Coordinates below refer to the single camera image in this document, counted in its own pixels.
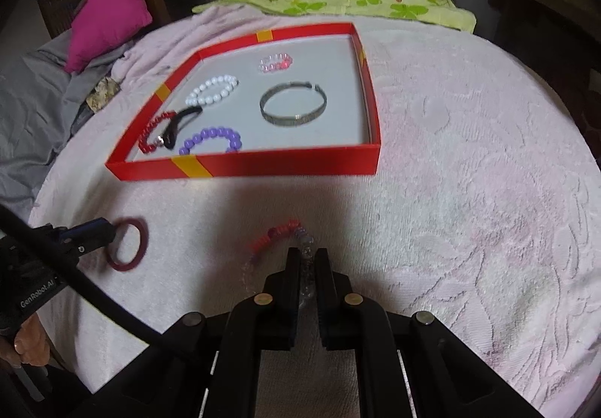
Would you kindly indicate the patterned fabric scrap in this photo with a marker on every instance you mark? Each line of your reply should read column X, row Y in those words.
column 102, row 94

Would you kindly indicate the silver metal bangle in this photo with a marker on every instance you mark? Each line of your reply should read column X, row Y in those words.
column 293, row 104

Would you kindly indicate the dark red bangle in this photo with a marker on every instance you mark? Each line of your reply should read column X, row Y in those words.
column 129, row 245

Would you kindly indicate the magenta pillow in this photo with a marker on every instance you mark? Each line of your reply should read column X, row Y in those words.
column 101, row 26

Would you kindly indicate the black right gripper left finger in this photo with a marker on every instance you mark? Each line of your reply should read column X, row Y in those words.
column 268, row 320

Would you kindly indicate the pink bed blanket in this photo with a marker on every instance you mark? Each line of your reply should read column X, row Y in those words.
column 485, row 209

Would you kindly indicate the left hand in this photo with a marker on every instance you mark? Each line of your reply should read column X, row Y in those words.
column 31, row 345

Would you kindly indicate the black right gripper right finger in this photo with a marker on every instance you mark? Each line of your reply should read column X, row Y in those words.
column 347, row 320

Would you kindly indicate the red shallow box tray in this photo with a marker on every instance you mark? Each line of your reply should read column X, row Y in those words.
column 204, row 120

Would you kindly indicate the grey bed sheet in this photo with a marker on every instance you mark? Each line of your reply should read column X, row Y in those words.
column 42, row 107

